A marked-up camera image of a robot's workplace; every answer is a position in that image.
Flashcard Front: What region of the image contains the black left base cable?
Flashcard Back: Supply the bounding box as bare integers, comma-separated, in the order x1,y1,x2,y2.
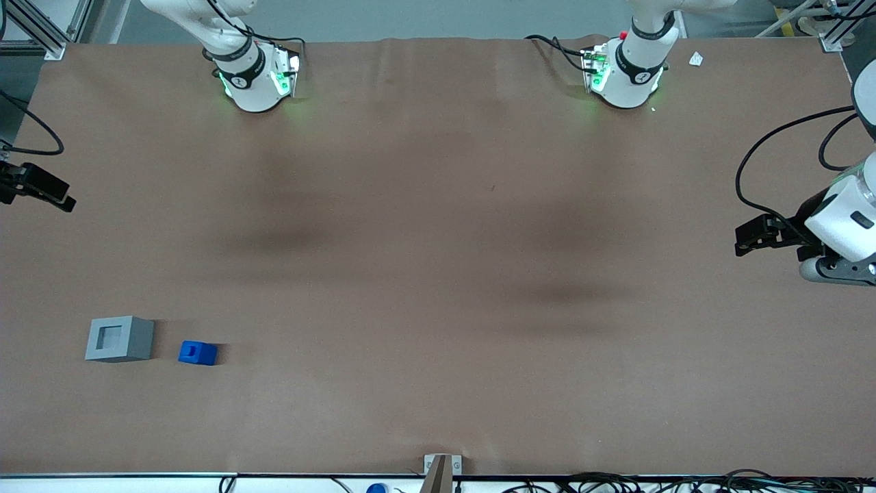
525,34,591,73

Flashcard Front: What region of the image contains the gray square base block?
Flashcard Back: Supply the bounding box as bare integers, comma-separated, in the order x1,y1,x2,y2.
85,316,155,363

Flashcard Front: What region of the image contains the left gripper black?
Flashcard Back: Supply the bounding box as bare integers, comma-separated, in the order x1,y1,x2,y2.
735,186,834,258

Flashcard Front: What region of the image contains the gray camera mount bracket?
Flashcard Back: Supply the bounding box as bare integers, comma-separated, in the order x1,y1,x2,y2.
419,454,463,493

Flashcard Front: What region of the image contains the blue plastic part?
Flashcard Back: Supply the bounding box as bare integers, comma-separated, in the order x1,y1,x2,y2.
178,340,218,366

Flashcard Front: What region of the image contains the white tube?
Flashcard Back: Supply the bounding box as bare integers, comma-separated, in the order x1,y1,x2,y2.
755,0,822,38

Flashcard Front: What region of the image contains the black cable bundle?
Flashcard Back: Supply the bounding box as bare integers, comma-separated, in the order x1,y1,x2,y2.
503,469,876,493

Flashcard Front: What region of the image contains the long black left arm cable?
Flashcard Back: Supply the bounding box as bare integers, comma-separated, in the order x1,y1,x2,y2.
735,105,858,233

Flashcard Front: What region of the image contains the brown table mat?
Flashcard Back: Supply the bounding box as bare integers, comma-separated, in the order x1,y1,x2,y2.
0,34,876,478

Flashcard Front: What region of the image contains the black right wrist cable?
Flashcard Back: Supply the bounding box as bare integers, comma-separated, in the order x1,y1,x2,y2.
0,89,66,156

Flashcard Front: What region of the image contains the black base cable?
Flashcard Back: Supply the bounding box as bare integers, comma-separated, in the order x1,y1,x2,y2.
205,0,307,76
525,34,591,73

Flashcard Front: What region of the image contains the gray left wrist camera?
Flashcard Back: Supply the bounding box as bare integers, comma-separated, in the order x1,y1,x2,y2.
799,257,876,286

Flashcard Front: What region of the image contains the aluminium frame profile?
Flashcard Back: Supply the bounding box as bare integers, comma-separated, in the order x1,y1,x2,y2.
0,0,93,61
818,0,876,53

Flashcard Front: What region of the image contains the black right base cable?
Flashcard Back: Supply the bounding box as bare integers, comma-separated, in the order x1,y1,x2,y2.
205,0,307,76

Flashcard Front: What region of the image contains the short black cable loop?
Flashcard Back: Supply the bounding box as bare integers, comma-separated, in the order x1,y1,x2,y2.
818,113,860,172

